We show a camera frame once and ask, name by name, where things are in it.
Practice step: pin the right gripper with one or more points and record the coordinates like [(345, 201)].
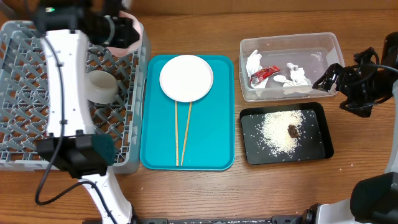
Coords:
[(339, 80)]

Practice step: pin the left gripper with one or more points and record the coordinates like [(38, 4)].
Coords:
[(123, 25)]

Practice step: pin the small white bowl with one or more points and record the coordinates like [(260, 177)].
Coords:
[(136, 33)]

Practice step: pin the white napkin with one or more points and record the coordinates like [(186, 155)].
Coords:
[(297, 83), (252, 66)]

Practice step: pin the grey bowl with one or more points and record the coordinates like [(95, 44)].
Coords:
[(100, 87)]

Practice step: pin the white rice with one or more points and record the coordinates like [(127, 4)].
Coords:
[(268, 132)]

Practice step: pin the red snack wrapper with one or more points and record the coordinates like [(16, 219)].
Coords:
[(264, 73)]

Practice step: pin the brown food scrap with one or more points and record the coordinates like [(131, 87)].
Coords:
[(293, 131)]

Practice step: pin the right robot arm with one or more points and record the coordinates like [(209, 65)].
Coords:
[(373, 200)]

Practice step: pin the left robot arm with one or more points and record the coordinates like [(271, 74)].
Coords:
[(66, 29)]

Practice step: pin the grey dishwasher rack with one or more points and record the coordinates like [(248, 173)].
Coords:
[(25, 99)]

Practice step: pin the clear plastic bin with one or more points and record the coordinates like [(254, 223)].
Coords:
[(313, 52)]

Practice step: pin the black tray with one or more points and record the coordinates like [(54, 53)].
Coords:
[(320, 149)]

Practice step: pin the large white plate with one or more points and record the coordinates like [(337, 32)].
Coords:
[(186, 78)]

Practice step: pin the right wooden chopstick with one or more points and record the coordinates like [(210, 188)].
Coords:
[(186, 132)]

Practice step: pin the wooden chopstick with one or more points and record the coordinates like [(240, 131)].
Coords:
[(186, 132), (176, 134)]

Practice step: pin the left wooden chopstick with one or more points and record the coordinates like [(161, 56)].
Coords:
[(176, 134)]

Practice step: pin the teal plastic tray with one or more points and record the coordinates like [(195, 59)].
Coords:
[(211, 135)]

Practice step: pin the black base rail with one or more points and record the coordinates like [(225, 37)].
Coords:
[(273, 220)]

